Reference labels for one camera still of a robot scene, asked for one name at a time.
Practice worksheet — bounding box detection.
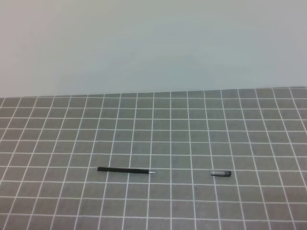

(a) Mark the black pen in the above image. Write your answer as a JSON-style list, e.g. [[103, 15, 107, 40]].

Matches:
[[97, 167, 156, 174]]

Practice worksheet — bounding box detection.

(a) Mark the clear black pen cap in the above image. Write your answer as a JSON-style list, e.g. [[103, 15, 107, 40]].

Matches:
[[211, 170, 232, 177]]

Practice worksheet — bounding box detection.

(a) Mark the grey grid tablecloth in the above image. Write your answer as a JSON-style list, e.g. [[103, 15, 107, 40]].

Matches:
[[0, 87, 307, 230]]

